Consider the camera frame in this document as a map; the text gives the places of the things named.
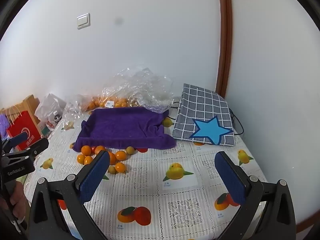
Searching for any red paper bag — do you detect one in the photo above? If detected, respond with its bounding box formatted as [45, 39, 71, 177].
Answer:
[1, 105, 43, 152]

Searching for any brown wooden door frame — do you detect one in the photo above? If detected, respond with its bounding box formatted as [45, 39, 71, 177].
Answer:
[215, 0, 233, 98]

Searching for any grey checked bag blue star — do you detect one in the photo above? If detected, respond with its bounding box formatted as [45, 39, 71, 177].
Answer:
[172, 84, 235, 146]

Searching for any clear bag of orange kumquats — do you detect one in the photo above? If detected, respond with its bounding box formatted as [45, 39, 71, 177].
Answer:
[75, 94, 129, 112]

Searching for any purple towel covered tray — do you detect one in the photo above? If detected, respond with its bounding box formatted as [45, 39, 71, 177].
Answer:
[72, 107, 177, 153]

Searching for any empty clear plastic bag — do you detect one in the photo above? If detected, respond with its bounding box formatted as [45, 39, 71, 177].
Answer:
[61, 101, 83, 130]

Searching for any white light switch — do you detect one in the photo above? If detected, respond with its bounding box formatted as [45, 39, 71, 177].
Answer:
[77, 13, 90, 30]

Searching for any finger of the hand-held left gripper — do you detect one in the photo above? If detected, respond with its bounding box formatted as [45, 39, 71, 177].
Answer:
[2, 132, 29, 153]
[2, 137, 50, 163]

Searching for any blue star cutout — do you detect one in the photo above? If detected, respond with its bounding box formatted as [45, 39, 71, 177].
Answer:
[189, 116, 234, 146]

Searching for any clear bag of yellow fruits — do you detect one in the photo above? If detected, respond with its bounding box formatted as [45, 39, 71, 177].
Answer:
[102, 66, 174, 113]

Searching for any white green carton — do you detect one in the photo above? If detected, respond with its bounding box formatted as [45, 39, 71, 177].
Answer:
[40, 121, 55, 137]

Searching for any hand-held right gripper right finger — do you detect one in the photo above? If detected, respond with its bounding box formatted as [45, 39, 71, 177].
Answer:
[214, 151, 297, 240]

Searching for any person's left hand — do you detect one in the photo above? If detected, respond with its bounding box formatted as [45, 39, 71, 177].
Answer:
[10, 189, 27, 221]

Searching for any purple striped cloth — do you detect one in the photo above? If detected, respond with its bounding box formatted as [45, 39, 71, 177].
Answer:
[0, 114, 12, 137]

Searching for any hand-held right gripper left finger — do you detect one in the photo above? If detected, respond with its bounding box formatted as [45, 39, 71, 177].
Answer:
[29, 150, 118, 240]

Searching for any white plastic bag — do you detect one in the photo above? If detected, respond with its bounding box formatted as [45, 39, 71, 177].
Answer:
[34, 93, 67, 130]

